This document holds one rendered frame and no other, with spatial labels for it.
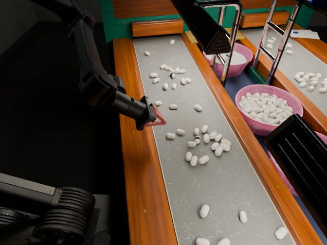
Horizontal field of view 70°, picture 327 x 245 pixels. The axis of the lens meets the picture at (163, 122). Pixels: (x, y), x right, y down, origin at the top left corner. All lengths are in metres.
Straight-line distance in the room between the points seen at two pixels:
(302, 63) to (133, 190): 1.13
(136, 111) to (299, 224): 0.53
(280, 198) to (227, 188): 0.15
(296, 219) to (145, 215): 0.41
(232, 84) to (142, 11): 0.66
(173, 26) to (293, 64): 0.69
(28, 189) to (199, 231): 0.47
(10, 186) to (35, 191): 0.06
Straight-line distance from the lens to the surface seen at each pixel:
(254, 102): 1.08
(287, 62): 1.45
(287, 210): 0.77
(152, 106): 0.71
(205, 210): 0.70
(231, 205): 0.75
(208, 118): 0.96
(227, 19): 1.64
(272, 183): 0.80
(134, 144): 0.82
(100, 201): 1.06
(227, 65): 1.08
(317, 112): 1.12
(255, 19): 1.66
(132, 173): 0.75
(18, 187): 0.73
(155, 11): 1.50
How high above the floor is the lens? 1.39
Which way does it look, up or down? 45 degrees down
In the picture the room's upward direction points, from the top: straight up
